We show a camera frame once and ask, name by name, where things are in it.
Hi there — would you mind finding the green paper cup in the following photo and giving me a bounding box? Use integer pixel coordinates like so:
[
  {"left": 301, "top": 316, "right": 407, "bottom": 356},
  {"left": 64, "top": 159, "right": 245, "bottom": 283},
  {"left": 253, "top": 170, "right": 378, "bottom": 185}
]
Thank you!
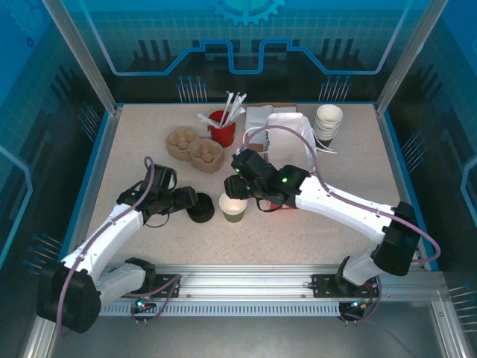
[{"left": 218, "top": 192, "right": 249, "bottom": 224}]

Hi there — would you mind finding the red white paper bag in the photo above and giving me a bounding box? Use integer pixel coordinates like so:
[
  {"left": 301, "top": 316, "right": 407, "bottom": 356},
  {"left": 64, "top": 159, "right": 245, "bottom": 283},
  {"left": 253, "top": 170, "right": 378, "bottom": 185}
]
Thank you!
[{"left": 241, "top": 113, "right": 338, "bottom": 212}]

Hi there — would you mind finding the red metal bucket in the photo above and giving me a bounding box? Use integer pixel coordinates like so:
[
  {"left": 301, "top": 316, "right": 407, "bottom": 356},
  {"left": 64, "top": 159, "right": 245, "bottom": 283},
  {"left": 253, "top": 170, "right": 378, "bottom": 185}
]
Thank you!
[{"left": 207, "top": 110, "right": 237, "bottom": 147}]

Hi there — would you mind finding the brown cardboard napkin box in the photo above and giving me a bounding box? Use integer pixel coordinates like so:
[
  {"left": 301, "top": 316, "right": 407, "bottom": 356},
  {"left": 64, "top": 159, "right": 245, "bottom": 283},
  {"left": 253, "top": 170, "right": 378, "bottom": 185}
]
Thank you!
[{"left": 244, "top": 102, "right": 299, "bottom": 154}]

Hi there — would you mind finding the small LED connector board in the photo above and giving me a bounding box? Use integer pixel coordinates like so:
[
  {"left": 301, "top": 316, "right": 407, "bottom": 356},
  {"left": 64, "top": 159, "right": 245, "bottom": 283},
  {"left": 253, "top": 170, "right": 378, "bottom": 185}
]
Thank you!
[
  {"left": 130, "top": 297, "right": 156, "bottom": 314},
  {"left": 344, "top": 300, "right": 370, "bottom": 314}
]

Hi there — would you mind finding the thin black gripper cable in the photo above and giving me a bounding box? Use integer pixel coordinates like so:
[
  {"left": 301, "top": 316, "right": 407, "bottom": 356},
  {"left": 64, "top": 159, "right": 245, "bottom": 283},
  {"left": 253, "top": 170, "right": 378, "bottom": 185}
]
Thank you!
[
  {"left": 143, "top": 212, "right": 171, "bottom": 229},
  {"left": 255, "top": 197, "right": 279, "bottom": 213}
]

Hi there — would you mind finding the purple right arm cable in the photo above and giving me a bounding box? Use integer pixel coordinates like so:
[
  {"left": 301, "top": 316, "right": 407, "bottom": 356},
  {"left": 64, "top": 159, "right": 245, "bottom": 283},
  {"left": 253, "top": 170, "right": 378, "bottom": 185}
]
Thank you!
[{"left": 241, "top": 125, "right": 442, "bottom": 325}]

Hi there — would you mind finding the aluminium side rail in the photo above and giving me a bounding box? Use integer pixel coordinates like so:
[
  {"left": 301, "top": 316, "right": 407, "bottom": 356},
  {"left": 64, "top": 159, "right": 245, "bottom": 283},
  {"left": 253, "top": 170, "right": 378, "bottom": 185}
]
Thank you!
[{"left": 61, "top": 105, "right": 124, "bottom": 271}]

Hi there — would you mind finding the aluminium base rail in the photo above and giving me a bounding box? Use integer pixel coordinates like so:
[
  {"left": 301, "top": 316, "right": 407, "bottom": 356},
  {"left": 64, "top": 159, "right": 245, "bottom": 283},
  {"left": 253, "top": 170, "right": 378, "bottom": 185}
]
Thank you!
[{"left": 100, "top": 263, "right": 446, "bottom": 301}]

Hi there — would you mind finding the slotted grey cable duct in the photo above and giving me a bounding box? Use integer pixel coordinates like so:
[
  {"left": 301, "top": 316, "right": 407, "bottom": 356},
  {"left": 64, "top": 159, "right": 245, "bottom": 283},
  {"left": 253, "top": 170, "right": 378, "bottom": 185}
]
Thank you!
[{"left": 99, "top": 304, "right": 342, "bottom": 318}]

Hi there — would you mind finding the aluminium frame post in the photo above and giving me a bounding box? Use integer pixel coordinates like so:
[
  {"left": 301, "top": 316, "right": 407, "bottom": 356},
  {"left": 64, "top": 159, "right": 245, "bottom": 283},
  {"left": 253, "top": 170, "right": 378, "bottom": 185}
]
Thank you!
[
  {"left": 374, "top": 0, "right": 450, "bottom": 116},
  {"left": 42, "top": 0, "right": 124, "bottom": 115}
]

